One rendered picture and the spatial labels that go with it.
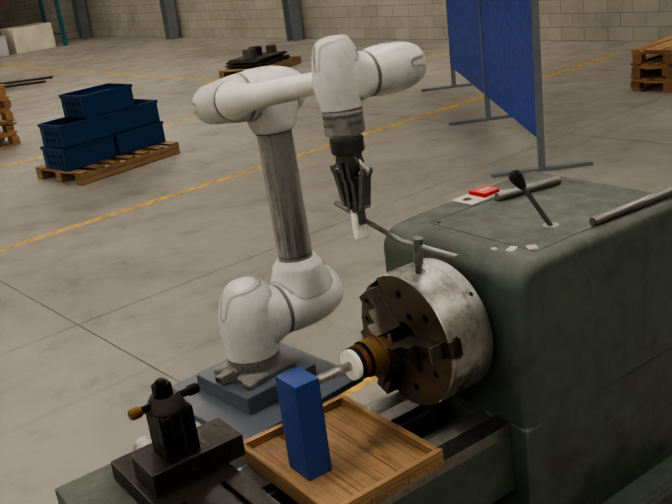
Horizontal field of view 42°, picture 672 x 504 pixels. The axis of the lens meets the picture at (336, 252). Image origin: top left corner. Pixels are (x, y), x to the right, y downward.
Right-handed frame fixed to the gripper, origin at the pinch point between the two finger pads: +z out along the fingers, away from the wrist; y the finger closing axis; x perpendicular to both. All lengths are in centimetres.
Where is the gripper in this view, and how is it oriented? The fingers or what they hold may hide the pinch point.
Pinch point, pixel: (359, 224)
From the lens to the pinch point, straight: 197.9
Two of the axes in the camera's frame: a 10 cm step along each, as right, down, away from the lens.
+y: 5.8, 1.5, -8.0
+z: 1.5, 9.4, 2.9
